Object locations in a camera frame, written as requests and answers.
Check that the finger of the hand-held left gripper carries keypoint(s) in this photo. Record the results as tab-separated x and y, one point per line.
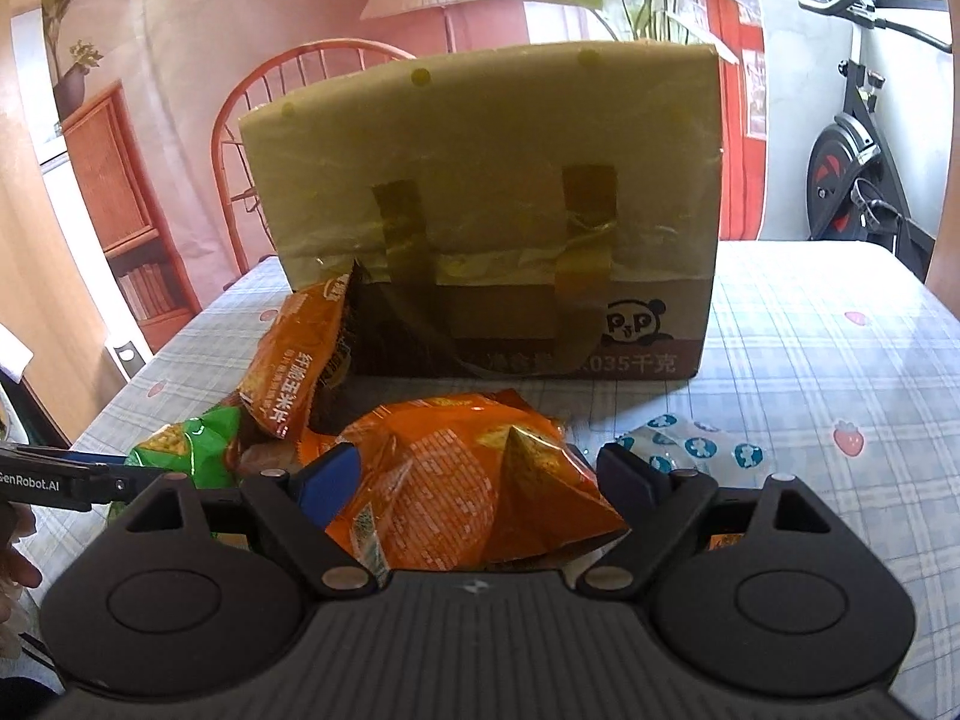
90	459

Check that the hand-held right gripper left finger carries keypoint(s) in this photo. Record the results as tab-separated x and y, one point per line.
328	486

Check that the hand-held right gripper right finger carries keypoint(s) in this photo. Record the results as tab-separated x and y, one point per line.
628	481

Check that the white blue-patterned packet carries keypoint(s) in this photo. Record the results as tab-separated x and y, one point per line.
705	446

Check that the green snack bag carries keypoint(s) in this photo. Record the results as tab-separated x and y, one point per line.
187	444

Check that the large orange snack bag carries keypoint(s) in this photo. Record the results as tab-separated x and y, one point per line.
450	480

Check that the orange snack bag dark back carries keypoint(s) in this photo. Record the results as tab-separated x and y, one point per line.
296	360

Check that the taped cardboard box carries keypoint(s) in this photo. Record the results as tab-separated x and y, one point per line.
487	187

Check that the person's left hand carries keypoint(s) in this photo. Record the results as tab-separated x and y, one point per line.
15	547

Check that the brown wooden door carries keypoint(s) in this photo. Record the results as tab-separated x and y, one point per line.
37	277

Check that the black exercise bike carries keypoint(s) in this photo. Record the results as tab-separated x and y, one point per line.
847	165

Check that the brown wooden panel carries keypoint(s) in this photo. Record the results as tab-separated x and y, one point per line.
946	232

